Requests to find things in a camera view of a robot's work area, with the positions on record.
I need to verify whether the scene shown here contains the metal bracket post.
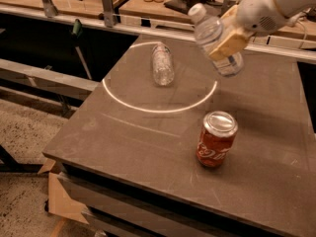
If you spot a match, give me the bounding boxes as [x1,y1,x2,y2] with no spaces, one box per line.
[102,0,116,28]
[41,0,58,18]
[221,0,237,15]

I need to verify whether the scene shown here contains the green handled tool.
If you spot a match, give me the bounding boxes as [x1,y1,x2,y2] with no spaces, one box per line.
[71,19,92,80]

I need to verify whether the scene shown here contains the clear plastic bottle lying down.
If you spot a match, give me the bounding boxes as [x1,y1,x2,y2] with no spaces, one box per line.
[152,42,175,86]

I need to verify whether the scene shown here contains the blue label plastic water bottle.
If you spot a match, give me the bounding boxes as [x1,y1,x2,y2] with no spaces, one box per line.
[188,3,244,77]

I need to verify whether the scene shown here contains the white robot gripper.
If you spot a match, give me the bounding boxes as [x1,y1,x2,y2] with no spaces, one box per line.
[207,0,316,61]

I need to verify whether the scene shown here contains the red coca-cola can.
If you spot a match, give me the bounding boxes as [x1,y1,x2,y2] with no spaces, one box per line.
[196,111,238,168]

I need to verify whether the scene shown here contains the right metal bracket post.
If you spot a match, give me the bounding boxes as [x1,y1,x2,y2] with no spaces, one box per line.
[221,0,237,15]

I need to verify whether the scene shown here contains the metal table edge rail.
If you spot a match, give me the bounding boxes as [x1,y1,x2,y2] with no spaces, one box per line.
[0,3,316,64]

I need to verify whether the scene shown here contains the left metal bracket post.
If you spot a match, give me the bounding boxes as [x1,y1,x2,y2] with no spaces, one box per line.
[41,0,58,18]

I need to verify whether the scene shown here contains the black monitor stand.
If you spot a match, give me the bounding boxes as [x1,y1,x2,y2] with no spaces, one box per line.
[164,0,222,23]

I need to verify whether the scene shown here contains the grey metal shelf beam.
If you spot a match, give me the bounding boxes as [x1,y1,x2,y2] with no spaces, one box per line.
[0,59,98,101]

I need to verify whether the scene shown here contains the wooden board under table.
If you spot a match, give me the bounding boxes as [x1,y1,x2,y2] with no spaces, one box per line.
[39,159,88,224]

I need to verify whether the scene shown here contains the middle metal bracket post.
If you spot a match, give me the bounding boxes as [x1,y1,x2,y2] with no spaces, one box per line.
[102,0,116,28]

